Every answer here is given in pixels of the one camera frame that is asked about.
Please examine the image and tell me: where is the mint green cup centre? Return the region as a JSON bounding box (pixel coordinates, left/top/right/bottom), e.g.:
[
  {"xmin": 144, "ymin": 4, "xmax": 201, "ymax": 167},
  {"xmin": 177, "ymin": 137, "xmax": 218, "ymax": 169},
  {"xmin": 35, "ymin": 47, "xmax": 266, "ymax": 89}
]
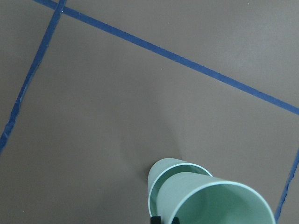
[{"xmin": 147, "ymin": 158, "xmax": 212, "ymax": 217}]

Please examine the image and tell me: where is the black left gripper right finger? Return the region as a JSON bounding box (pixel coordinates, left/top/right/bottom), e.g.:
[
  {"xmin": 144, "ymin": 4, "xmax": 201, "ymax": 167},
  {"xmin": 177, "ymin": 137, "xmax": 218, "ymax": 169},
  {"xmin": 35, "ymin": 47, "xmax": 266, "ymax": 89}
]
[{"xmin": 172, "ymin": 217, "xmax": 179, "ymax": 224}]

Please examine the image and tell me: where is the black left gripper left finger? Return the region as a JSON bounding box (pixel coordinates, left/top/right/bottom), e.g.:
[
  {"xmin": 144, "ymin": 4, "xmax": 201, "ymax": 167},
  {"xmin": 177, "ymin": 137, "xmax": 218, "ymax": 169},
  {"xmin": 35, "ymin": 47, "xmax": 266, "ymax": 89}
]
[{"xmin": 150, "ymin": 216, "xmax": 162, "ymax": 224}]

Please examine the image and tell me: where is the mint green cup carried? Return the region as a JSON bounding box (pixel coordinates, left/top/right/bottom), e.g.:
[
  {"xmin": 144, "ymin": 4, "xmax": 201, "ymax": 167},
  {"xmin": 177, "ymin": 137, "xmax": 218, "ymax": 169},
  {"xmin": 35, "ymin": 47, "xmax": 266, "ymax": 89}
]
[{"xmin": 156, "ymin": 172, "xmax": 275, "ymax": 224}]

